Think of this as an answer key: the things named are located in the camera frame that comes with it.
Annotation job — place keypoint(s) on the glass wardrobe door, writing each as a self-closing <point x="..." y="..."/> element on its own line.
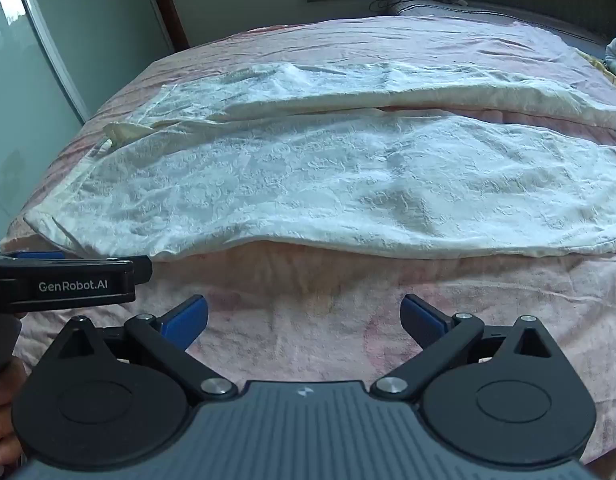
<point x="48" y="60"/>

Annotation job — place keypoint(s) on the grey pillow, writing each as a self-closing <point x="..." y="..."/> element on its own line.
<point x="512" y="20"/>

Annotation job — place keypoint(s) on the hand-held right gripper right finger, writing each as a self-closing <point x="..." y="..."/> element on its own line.
<point x="421" y="318"/>

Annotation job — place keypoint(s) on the person's left hand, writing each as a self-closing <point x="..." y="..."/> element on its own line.
<point x="5" y="410"/>

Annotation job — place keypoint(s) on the pink bed sheet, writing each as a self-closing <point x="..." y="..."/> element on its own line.
<point x="308" y="310"/>

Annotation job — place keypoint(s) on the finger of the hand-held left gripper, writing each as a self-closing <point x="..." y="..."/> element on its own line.
<point x="38" y="255"/>

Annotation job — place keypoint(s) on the brown wooden door frame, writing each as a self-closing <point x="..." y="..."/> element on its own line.
<point x="165" y="5"/>

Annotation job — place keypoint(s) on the white lace pants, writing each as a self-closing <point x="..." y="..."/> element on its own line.
<point x="313" y="180"/>

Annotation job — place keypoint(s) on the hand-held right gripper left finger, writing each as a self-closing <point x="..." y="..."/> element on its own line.
<point x="187" y="321"/>

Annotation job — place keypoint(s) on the yellow blanket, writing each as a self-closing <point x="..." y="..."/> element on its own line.
<point x="605" y="72"/>

